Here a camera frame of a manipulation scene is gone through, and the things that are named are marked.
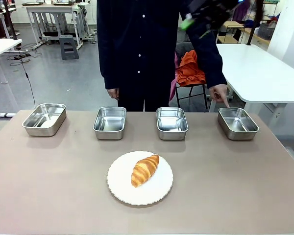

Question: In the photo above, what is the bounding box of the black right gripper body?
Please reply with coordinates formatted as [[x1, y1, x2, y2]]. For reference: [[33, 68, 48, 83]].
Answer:
[[186, 0, 239, 32]]

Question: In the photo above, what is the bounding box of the person's left forearm dark sleeve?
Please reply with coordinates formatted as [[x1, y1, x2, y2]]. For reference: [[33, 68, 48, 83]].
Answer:
[[195, 41, 228, 89]]

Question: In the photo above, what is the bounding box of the person's right forearm dark sleeve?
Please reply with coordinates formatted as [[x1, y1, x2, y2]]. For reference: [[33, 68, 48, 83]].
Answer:
[[99, 48, 121, 90]]

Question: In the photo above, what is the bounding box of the steel rectangular container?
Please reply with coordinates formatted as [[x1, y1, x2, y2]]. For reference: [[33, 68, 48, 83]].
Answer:
[[156, 107, 189, 141], [217, 107, 260, 141], [93, 106, 127, 141], [22, 103, 68, 137]]

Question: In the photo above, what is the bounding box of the person's left hand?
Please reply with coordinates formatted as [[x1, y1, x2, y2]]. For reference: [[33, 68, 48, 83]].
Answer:
[[208, 83, 231, 109]]

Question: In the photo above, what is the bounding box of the person's right hand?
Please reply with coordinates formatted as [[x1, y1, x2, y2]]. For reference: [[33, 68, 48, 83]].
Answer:
[[107, 87, 120, 100]]

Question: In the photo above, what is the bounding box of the light wooden shelf table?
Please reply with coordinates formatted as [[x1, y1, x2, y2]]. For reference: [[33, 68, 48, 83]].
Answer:
[[216, 20, 271, 46]]

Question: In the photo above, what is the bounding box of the black chair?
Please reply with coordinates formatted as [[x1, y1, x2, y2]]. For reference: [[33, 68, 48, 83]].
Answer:
[[173, 41, 209, 110]]

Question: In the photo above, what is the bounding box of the purple hanging clothing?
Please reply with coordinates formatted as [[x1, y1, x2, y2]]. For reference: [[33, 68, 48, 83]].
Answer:
[[232, 0, 252, 23]]

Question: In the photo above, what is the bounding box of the orange cloth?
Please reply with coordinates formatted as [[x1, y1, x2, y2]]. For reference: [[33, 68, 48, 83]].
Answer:
[[176, 49, 207, 87]]

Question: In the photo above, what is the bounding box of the black tripod pole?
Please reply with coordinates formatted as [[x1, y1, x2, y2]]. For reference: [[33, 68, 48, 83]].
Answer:
[[245, 0, 265, 46]]

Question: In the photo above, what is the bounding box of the person in dark shirt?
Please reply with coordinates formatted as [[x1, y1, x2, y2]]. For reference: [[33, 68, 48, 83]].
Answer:
[[96, 0, 219, 112]]

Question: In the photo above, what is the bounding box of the grey storage basket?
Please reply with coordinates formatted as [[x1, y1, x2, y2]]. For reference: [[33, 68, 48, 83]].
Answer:
[[257, 22, 276, 41]]

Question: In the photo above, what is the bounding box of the pink cloth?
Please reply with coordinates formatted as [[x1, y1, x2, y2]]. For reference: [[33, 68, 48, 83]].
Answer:
[[170, 53, 179, 101]]

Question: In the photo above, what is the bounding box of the large white table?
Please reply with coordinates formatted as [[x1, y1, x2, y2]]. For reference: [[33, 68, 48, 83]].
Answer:
[[208, 44, 294, 138]]

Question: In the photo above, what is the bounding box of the grey step stool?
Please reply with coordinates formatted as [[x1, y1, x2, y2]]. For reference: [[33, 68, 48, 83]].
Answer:
[[58, 34, 80, 60]]

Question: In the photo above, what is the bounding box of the white desk with metal legs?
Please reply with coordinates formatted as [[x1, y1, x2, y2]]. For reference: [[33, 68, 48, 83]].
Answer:
[[22, 1, 90, 48]]

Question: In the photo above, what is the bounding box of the golden brown croissant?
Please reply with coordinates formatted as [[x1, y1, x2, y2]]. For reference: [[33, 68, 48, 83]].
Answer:
[[131, 154, 160, 188]]

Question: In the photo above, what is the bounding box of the white scalloped plate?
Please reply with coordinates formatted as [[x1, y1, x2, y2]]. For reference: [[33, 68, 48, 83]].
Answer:
[[107, 150, 174, 206]]

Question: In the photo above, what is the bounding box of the black stand pole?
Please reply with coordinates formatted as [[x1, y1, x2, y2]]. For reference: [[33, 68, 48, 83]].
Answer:
[[3, 0, 18, 40]]

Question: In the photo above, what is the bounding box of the small white table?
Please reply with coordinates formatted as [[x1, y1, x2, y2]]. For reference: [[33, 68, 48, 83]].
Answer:
[[0, 38, 23, 85]]

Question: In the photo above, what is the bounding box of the black cable on floor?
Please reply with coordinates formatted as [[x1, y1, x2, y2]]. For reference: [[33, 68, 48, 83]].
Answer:
[[6, 42, 44, 109]]

